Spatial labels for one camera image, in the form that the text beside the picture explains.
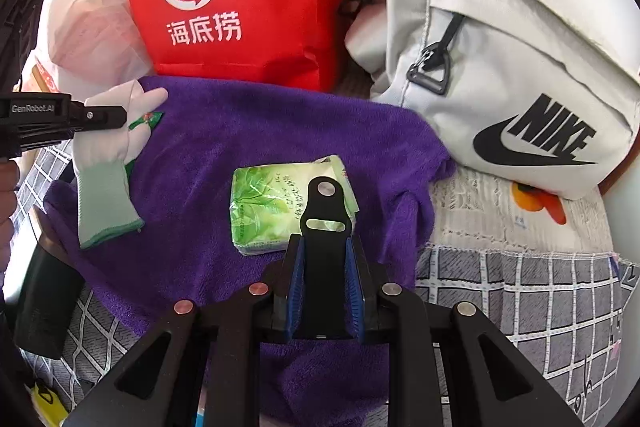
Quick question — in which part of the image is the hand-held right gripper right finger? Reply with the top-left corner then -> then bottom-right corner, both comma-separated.
345,237 -> 586,427

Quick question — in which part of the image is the white plastic shopping bag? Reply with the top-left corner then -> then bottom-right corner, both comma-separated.
30,0 -> 156,98

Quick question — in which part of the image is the white work glove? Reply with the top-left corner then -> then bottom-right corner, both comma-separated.
72,79 -> 169,250

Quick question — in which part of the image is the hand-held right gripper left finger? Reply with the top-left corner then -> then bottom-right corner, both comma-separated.
62,237 -> 307,427

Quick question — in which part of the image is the person's left hand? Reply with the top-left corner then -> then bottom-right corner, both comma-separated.
0,159 -> 22,258

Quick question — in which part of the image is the dark green tin box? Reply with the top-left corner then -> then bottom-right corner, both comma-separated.
12,237 -> 86,360

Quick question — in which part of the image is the green tissue packet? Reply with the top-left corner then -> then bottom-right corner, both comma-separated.
231,154 -> 361,256

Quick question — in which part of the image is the grey waist bag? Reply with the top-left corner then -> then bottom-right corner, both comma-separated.
340,0 -> 640,202

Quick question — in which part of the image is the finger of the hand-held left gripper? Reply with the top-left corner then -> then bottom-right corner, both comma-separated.
70,103 -> 128,131

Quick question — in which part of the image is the purple towel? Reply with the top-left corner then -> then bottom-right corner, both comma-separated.
42,76 -> 456,427

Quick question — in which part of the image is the grey checked blanket with stars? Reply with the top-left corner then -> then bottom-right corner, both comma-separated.
15,142 -> 640,427

